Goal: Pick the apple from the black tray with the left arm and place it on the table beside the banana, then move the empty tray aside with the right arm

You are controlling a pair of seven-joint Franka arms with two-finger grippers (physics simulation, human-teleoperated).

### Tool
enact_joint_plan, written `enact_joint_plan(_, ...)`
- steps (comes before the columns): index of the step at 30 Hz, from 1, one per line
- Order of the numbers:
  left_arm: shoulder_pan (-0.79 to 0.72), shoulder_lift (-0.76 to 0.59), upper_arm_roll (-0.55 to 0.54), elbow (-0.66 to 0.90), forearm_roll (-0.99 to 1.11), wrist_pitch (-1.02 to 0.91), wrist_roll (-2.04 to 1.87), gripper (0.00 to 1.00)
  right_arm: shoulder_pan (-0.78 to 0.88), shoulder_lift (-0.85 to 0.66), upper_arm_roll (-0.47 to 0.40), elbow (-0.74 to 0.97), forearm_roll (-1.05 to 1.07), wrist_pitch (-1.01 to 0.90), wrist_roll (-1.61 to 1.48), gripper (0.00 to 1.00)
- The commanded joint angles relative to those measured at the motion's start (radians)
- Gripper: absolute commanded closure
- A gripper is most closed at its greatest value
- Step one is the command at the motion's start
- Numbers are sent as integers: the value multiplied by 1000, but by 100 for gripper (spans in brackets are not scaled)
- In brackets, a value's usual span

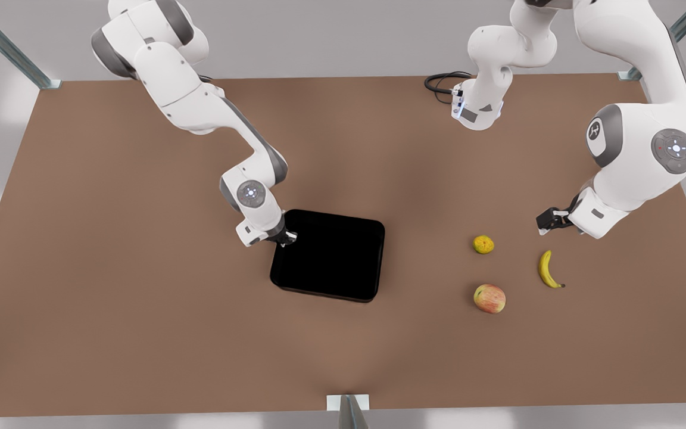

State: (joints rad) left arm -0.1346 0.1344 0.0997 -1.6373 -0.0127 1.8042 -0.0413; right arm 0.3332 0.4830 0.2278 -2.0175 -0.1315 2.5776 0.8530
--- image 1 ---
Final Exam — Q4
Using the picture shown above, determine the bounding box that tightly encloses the black square tray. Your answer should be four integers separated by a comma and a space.
270, 209, 385, 303

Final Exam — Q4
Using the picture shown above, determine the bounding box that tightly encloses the yellow banana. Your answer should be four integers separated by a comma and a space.
538, 250, 566, 289

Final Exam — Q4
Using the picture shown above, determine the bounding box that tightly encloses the red yellow apple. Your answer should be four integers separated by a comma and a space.
473, 284, 506, 314

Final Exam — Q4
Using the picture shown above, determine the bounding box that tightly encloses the black cable loop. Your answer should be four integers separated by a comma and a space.
425, 71, 475, 104

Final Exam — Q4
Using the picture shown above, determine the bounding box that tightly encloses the silver frame post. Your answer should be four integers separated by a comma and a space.
327, 394, 370, 429
0, 0, 61, 90
618, 0, 686, 82

